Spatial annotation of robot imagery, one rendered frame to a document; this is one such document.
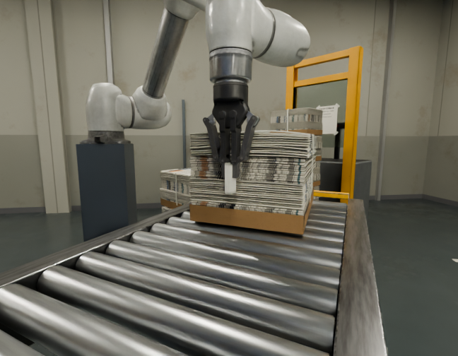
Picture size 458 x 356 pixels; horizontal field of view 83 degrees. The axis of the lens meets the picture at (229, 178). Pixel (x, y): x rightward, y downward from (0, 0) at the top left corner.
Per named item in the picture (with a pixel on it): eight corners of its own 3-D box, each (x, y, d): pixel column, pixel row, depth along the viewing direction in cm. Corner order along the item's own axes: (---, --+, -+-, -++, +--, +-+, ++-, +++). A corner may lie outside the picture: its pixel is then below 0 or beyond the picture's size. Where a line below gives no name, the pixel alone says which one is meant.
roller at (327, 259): (158, 237, 71) (157, 220, 70) (347, 275, 51) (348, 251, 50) (145, 244, 66) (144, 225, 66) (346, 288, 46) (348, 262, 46)
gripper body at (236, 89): (255, 85, 57) (254, 128, 58) (220, 88, 60) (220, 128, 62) (242, 77, 50) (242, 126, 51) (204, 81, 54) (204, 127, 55)
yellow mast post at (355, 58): (337, 242, 261) (349, 47, 235) (341, 240, 267) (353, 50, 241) (346, 245, 254) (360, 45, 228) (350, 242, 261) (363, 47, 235)
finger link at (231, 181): (233, 162, 59) (236, 162, 58) (233, 192, 60) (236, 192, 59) (227, 162, 56) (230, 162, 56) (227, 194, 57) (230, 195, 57)
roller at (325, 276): (141, 246, 65) (140, 227, 64) (345, 292, 45) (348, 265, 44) (126, 253, 61) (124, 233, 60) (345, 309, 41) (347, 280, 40)
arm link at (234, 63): (221, 63, 60) (221, 90, 61) (200, 51, 52) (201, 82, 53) (258, 58, 56) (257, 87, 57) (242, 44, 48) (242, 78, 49)
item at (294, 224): (214, 206, 82) (214, 193, 81) (309, 215, 72) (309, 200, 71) (189, 220, 67) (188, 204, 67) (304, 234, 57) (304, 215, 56)
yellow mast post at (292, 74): (281, 227, 307) (286, 63, 281) (285, 225, 313) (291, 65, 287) (288, 229, 300) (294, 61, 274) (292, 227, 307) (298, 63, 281)
